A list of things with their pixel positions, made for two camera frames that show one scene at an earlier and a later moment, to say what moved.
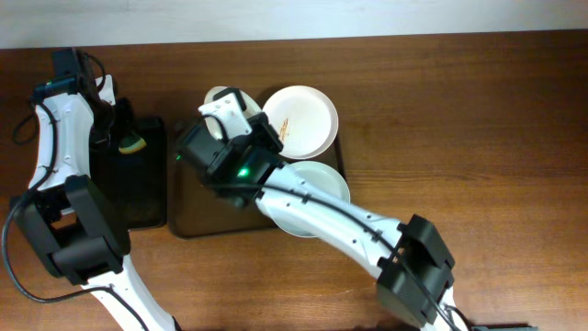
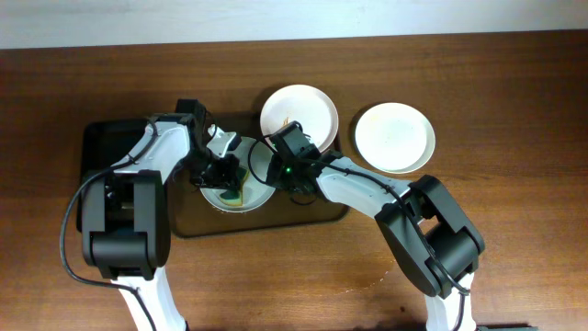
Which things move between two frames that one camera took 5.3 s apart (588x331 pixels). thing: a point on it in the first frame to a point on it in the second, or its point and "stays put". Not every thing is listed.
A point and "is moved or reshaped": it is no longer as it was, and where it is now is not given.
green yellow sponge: (130, 144) is moved or reshaped
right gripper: (268, 133) to (279, 175)
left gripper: (118, 125) to (220, 174)
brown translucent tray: (200, 205) stays put
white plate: (251, 108) to (395, 138)
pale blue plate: (320, 177) is moved or reshaped
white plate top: (304, 119) stays put
